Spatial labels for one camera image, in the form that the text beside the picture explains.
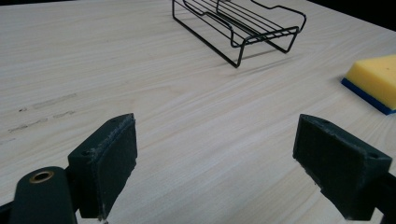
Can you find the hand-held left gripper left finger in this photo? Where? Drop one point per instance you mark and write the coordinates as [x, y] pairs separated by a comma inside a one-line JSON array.
[[106, 174]]

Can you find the yellow sponge with blue base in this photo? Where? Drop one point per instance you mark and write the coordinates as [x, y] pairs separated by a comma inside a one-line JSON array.
[[375, 79]]

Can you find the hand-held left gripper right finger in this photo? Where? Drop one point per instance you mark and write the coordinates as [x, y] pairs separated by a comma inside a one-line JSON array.
[[339, 168]]

